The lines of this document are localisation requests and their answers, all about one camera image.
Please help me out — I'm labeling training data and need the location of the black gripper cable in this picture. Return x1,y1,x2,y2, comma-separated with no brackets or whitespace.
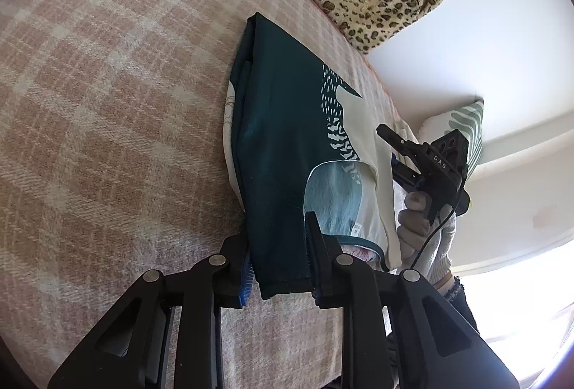
406,191,469,274

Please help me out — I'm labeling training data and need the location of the green leaf print cushion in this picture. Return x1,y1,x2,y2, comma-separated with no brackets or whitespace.
418,99,486,173

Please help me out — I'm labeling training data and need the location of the pink plaid blanket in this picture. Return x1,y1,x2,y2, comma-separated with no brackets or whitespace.
0,0,422,389

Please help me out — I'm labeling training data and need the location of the white green tree print t-shirt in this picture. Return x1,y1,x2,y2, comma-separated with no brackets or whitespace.
223,11,420,301

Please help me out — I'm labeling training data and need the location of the window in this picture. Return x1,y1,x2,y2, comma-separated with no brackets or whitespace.
451,270,574,387

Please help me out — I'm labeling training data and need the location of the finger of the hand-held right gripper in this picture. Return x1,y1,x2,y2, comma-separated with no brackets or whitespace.
376,124,422,168
391,153,428,193

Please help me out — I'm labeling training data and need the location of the person's right hand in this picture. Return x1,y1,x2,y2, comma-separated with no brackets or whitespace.
396,192,459,283

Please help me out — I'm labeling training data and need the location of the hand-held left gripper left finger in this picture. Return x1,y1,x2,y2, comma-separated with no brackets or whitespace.
47,234,253,389

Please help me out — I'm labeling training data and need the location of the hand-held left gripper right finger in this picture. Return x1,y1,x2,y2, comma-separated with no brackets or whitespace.
305,212,518,389

